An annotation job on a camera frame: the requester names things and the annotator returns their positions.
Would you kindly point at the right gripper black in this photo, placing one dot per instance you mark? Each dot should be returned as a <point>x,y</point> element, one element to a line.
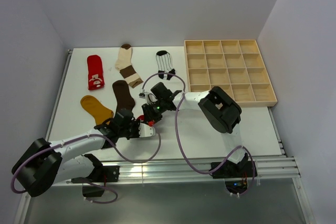
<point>148,114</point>

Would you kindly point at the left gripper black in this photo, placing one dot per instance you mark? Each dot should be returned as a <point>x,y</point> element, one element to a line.
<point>136,123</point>

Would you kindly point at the dark brown striped sock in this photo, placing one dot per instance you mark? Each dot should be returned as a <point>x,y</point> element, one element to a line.
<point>123,96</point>

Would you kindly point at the red white striped sock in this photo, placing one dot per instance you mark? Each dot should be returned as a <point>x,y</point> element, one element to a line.
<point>141,117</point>

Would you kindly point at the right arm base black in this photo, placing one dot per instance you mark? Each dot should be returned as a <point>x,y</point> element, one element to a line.
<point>237,177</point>

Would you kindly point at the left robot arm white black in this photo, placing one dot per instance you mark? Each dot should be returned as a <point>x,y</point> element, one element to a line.
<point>46,163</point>

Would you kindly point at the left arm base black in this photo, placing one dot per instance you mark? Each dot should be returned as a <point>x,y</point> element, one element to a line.
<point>99,178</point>

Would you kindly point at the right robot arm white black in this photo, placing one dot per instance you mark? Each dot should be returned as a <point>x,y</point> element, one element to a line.
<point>221,111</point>

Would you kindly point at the mustard yellow striped sock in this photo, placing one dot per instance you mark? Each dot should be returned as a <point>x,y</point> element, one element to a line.
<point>95,108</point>

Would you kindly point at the white black pinstripe sock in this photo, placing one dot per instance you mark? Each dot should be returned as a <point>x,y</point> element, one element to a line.
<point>165,65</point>

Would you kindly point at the cream brown striped sock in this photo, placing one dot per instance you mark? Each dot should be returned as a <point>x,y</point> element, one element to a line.
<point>124,66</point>

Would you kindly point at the red sock with face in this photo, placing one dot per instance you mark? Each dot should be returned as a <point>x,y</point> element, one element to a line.
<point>95,73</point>

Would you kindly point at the wooden compartment tray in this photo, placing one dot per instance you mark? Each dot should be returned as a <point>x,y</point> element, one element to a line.
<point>235,65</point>

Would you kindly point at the aluminium rail frame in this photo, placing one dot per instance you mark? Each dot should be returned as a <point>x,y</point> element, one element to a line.
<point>258,132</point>

